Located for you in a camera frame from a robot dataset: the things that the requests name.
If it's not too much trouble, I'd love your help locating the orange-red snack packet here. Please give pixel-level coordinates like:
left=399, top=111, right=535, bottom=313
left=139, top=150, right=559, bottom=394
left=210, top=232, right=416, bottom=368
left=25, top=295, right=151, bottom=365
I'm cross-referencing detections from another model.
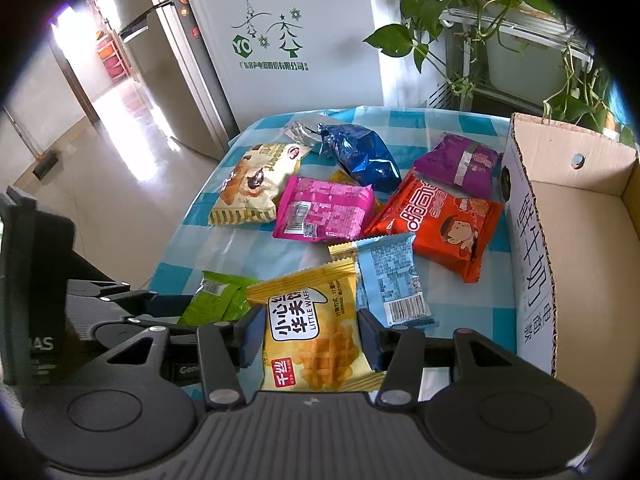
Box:
left=364, top=171, right=505, bottom=284

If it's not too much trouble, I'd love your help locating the green pothos plant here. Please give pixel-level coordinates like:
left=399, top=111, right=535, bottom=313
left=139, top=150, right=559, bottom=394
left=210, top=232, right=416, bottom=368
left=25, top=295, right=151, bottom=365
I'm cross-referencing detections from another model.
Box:
left=362, top=0, right=640, bottom=136

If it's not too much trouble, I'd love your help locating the white metal plant rack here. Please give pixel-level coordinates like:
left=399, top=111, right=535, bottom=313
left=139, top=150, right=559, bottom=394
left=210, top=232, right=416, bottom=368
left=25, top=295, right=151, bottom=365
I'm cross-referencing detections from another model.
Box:
left=440, top=0, right=596, bottom=111

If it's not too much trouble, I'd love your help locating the green snack packet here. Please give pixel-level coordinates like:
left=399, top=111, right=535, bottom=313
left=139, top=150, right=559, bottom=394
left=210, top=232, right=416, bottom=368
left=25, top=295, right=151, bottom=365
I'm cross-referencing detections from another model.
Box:
left=177, top=270, right=258, bottom=326

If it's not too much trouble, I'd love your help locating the blue foil snack bag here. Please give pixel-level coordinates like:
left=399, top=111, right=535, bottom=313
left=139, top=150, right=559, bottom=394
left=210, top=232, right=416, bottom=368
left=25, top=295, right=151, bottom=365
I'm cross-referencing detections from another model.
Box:
left=284, top=119, right=402, bottom=193

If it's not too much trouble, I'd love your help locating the wooden shelf rack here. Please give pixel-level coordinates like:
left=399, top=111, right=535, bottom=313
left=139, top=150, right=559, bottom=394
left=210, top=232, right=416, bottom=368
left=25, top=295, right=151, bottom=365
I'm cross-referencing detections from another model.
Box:
left=95, top=25, right=131, bottom=81

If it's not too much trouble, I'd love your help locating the small orange-yellow snack packet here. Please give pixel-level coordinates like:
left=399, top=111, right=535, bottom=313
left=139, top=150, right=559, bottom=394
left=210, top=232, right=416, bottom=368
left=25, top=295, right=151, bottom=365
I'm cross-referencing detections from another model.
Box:
left=327, top=169, right=385, bottom=213

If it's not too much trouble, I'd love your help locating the cream bread snack packet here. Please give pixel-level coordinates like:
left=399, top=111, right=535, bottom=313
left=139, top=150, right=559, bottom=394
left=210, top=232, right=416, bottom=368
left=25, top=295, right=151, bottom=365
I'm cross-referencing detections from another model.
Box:
left=207, top=142, right=303, bottom=227

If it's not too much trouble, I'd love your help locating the dark dustpan with handle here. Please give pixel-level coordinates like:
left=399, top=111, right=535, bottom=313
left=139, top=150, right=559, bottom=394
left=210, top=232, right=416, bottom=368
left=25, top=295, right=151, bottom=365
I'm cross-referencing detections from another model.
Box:
left=2, top=105, right=62, bottom=182

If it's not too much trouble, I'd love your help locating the light blue snack packet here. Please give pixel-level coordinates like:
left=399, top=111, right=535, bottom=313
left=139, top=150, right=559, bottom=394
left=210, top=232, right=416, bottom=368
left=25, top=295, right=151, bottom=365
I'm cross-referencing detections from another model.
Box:
left=327, top=232, right=435, bottom=328

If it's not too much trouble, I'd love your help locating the pink snack packet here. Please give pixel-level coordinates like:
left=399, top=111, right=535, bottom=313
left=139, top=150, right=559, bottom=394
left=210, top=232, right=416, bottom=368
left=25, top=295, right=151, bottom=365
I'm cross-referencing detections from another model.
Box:
left=272, top=176, right=376, bottom=243

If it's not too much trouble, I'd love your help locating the cardboard box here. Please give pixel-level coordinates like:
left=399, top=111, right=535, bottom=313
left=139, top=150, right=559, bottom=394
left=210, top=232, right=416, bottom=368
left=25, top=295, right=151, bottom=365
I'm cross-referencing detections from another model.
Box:
left=492, top=112, right=640, bottom=378

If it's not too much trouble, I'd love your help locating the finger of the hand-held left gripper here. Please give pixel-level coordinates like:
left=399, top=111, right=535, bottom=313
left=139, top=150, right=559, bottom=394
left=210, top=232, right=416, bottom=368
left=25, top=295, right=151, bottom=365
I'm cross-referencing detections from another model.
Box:
left=66, top=279, right=160, bottom=317
left=67, top=310, right=201, bottom=352

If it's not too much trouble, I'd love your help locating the yellow waffle snack packet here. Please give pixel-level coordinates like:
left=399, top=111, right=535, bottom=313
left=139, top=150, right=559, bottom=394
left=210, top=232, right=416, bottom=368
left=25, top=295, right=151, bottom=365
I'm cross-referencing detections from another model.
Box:
left=246, top=258, right=386, bottom=393

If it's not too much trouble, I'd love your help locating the green tree sticker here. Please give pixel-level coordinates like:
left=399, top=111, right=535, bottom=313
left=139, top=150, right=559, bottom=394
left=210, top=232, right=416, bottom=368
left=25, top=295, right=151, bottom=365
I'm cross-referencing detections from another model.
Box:
left=230, top=0, right=313, bottom=73

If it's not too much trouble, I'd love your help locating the blue checked tablecloth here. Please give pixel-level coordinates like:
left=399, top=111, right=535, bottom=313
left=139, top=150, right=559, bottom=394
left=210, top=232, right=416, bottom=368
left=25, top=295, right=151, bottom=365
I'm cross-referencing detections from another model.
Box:
left=147, top=104, right=556, bottom=393

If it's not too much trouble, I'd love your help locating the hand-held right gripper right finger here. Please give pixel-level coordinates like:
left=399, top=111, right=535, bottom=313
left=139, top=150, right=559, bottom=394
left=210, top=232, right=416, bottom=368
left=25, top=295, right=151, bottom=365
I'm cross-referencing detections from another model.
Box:
left=357, top=308, right=536, bottom=409

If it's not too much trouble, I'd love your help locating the white refrigerator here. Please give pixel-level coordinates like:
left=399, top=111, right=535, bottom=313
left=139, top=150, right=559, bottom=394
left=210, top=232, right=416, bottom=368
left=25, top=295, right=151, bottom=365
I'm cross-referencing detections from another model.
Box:
left=137, top=0, right=386, bottom=148

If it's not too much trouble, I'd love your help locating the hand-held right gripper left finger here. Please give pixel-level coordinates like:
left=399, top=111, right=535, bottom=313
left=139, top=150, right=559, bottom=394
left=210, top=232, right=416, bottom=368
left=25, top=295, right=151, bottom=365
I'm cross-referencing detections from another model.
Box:
left=95, top=304, right=267, bottom=408

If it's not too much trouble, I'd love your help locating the white rectangular planter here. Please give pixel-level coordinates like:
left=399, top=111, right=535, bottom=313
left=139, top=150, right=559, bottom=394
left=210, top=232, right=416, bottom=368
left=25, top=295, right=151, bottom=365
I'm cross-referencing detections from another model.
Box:
left=485, top=10, right=576, bottom=96

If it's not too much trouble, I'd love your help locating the purple snack packet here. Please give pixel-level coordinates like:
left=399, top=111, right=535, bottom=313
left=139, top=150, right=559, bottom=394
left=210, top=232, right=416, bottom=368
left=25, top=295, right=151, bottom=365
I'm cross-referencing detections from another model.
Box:
left=413, top=132, right=502, bottom=200

